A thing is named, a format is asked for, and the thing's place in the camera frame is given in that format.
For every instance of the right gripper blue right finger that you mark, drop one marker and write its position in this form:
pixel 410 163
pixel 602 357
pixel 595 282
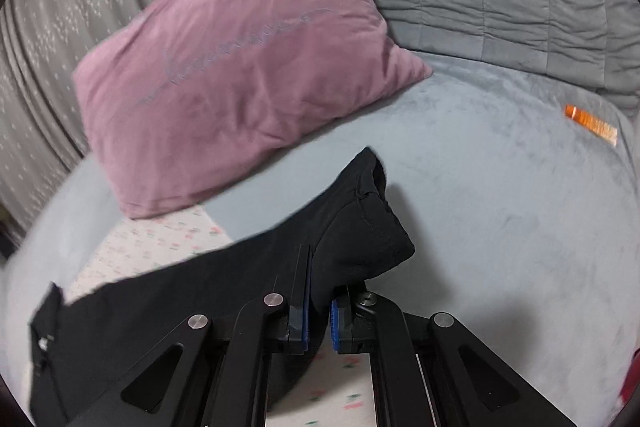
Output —
pixel 350 331

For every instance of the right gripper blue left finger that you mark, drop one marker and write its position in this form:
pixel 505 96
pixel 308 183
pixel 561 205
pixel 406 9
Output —
pixel 297 334

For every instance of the black long coat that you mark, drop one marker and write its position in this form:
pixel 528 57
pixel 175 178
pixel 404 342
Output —
pixel 79 349

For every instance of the cherry print sheet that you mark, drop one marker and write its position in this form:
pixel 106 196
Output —
pixel 336 390

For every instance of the pink velvet pillow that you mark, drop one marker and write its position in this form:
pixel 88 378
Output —
pixel 193 95

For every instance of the orange snack wrapper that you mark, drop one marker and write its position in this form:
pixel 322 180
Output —
pixel 592 123

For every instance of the grey dotted curtain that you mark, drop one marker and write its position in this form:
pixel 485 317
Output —
pixel 42 138

